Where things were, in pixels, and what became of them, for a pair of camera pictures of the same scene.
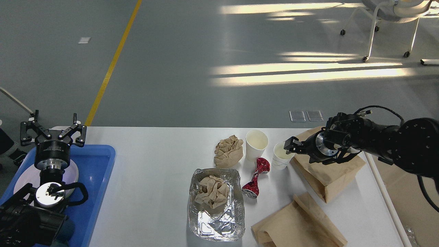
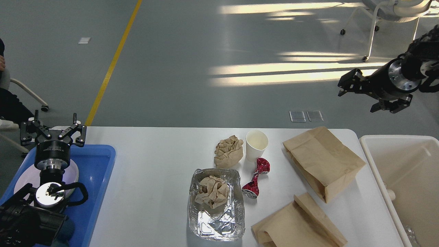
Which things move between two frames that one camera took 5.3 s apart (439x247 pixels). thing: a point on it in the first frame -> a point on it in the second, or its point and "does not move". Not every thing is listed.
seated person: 6,142 -> 13,111
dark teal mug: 66,232 does not move
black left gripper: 52,153 does not move
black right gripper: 315,147 -> 396,78
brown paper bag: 329,179 does not move
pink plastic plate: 31,174 does not move
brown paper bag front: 300,224 does not move
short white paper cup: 281,160 -> 391,194
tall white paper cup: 256,142 does not move
